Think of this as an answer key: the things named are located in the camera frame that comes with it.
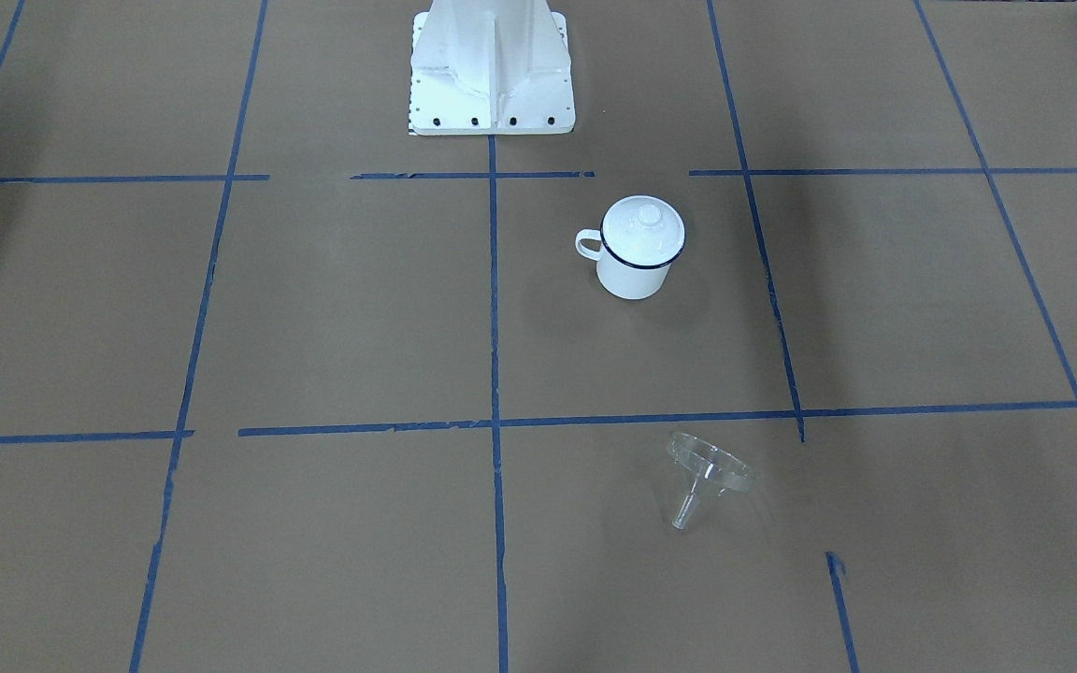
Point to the clear plastic funnel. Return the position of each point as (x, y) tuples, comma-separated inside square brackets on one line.
[(709, 473)]

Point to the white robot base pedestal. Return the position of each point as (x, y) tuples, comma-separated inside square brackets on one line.
[(490, 67)]

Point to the white enamel mug lid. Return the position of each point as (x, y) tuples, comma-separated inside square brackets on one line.
[(643, 231)]

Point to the white enamel mug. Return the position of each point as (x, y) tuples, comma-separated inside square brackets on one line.
[(619, 279)]

